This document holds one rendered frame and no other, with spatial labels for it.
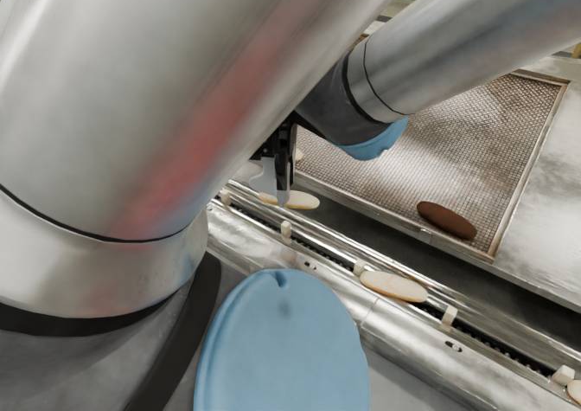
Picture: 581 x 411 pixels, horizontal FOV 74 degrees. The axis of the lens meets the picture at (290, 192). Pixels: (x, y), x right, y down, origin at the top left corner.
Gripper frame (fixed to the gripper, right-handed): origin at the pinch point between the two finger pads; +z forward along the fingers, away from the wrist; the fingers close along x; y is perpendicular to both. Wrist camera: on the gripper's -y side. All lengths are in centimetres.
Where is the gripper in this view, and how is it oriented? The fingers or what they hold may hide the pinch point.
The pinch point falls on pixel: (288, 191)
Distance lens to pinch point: 60.9
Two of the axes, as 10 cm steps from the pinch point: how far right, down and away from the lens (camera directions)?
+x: -1.6, 6.5, -7.4
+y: -9.9, -1.0, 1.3
